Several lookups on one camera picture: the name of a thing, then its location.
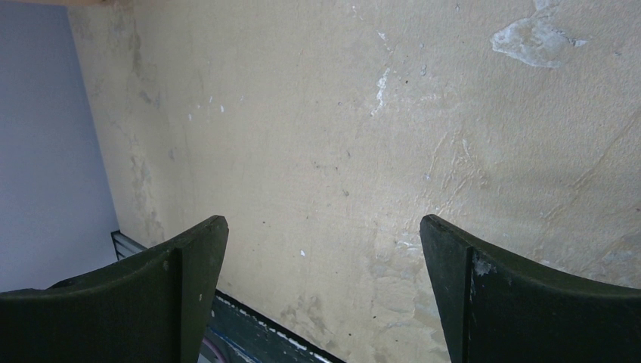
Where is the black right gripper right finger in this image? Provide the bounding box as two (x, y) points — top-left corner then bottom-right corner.
(420, 215), (640, 362)

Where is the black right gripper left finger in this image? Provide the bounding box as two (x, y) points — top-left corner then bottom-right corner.
(1, 216), (229, 362)

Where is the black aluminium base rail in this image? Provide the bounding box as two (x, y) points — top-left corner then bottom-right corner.
(110, 230), (346, 363)

